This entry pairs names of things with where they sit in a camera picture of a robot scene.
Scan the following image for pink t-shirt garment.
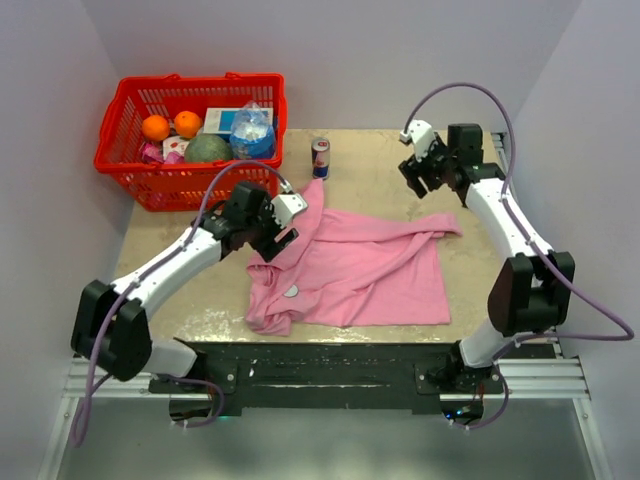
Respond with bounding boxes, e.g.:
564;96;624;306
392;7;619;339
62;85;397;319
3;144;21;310
245;180;462;336

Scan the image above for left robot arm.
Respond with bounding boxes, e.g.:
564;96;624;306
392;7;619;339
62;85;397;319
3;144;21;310
70;182;308;392

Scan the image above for left orange fruit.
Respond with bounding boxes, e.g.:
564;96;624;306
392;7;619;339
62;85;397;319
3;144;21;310
141;115;171;142

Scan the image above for red plastic shopping basket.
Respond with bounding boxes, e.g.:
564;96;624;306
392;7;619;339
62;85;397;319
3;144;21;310
94;73;287;212

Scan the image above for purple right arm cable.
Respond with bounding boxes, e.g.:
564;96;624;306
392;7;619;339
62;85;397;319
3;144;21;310
405;82;635;431

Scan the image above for green melon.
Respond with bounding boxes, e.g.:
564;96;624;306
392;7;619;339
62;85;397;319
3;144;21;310
184;133;233;164

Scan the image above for right orange fruit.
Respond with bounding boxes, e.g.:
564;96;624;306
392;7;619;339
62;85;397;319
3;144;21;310
173;111;203;139

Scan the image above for white blue carton box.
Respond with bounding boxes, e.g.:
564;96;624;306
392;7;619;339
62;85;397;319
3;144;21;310
202;107;273;141

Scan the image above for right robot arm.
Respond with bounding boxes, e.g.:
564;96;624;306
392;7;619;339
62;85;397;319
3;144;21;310
399;120;575;393

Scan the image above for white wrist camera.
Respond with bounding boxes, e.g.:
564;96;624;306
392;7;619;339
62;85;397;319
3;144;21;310
399;120;437;158
271;191;308;227

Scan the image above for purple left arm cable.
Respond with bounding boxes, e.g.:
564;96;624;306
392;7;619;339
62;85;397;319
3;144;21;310
69;160;294;449

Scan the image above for aluminium rail frame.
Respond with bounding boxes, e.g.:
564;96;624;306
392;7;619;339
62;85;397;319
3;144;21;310
37;130;614;480

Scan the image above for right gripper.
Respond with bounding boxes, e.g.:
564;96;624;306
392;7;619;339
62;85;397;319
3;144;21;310
400;133;457;199

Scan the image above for white red small package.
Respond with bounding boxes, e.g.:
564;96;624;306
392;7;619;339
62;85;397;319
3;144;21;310
162;135;190;165

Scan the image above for energy drink can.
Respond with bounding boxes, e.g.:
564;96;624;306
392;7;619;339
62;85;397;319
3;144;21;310
311;137;330;180

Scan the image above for orange fruit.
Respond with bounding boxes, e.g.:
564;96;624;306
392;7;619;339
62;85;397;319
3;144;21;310
173;111;203;139
141;115;171;142

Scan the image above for blue plastic bag pack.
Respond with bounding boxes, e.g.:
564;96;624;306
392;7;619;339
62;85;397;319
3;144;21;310
229;101;276;160

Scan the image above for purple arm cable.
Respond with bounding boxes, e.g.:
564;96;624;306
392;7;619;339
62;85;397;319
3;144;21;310
405;82;635;431
69;160;294;449

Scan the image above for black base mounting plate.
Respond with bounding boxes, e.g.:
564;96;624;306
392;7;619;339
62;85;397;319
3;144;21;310
148;342;504;419

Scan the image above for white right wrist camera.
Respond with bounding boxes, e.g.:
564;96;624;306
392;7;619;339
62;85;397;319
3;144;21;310
399;120;437;158

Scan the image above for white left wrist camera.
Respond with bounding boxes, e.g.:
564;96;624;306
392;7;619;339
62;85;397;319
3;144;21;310
271;191;308;227

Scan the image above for pink snack packet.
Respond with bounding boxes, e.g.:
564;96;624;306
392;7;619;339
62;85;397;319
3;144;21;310
140;142;164;164

